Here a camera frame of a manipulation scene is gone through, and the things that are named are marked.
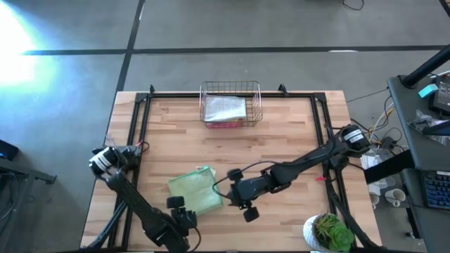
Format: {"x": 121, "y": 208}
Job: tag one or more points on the white crumpled bag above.
{"x": 372, "y": 161}

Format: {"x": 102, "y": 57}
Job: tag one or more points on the black aluminium table frame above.
{"x": 168, "y": 95}

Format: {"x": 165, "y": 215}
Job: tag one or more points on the sage green microfiber towel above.
{"x": 193, "y": 189}

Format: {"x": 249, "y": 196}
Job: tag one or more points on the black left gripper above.
{"x": 183, "y": 218}

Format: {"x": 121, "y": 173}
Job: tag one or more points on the black flat desk brace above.
{"x": 390, "y": 167}

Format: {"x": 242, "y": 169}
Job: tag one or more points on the grey side desk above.
{"x": 404, "y": 105}

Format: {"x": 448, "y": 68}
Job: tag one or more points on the black power adapter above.
{"x": 389, "y": 143}

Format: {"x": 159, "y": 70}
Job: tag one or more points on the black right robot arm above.
{"x": 309, "y": 161}

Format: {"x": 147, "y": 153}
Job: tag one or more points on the backlit black keyboard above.
{"x": 437, "y": 189}

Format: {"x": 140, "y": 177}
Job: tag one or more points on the clear plastic bag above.
{"x": 422, "y": 121}

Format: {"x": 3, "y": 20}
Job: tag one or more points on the pink microfiber towel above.
{"x": 221, "y": 124}

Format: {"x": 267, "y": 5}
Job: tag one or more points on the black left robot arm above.
{"x": 133, "y": 200}

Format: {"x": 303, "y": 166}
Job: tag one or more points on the dark equipment stand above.
{"x": 35, "y": 174}

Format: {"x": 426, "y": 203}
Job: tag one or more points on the succulent in white pot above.
{"x": 337, "y": 235}

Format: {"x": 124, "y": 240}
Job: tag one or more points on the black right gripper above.
{"x": 246, "y": 189}

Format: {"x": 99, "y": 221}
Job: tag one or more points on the black electronic box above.
{"x": 443, "y": 96}

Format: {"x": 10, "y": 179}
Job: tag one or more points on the grey waffle microfiber towel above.
{"x": 225, "y": 109}

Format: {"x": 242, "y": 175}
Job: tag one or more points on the white mug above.
{"x": 396, "y": 196}
{"x": 374, "y": 200}

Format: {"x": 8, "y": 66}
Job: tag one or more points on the black round pole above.
{"x": 429, "y": 65}

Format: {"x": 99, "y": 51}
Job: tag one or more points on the small red clip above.
{"x": 320, "y": 178}

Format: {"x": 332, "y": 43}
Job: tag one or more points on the small teal box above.
{"x": 428, "y": 90}

